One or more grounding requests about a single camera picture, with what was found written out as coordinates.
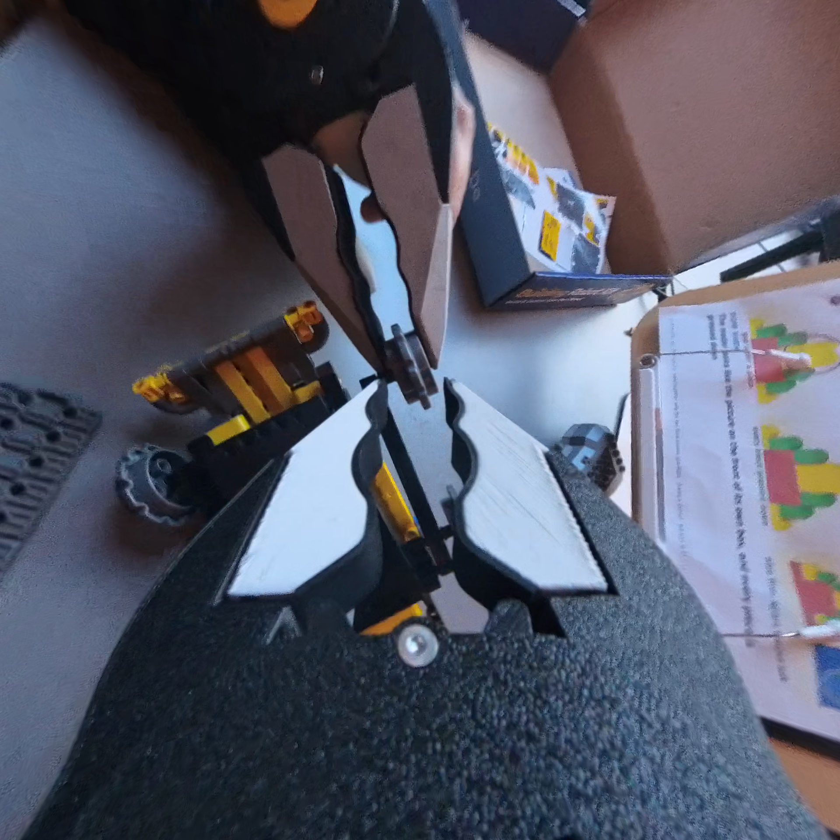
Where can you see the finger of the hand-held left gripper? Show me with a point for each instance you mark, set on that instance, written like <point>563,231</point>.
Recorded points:
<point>308,216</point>
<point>407,184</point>

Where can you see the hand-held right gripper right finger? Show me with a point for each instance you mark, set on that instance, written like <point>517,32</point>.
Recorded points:
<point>531,518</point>

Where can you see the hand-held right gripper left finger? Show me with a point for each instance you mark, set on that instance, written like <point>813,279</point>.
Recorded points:
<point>308,518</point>

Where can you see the yellow black toy car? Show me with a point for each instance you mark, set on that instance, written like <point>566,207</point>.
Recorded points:
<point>262,387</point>

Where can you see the grey toothed wheel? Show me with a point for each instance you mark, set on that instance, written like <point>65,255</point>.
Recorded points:
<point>410,371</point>

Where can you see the grey cardboard box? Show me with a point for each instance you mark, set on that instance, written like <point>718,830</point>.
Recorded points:
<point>689,131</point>

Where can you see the person's left hand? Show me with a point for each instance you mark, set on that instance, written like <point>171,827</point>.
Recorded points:
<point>463,151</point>

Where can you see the grey building block assembly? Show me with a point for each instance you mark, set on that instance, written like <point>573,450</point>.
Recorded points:
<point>590,453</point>

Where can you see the instruction sheet on stand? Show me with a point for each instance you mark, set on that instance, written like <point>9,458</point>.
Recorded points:
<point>646,459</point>

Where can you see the yellow grey instruction leaflet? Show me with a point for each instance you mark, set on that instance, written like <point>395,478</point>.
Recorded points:
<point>564,210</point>

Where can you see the printed instruction sheet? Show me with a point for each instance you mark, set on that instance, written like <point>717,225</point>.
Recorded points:
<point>722,459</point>

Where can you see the flat grey track strip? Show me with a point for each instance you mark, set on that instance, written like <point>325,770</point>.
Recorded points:
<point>39,459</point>

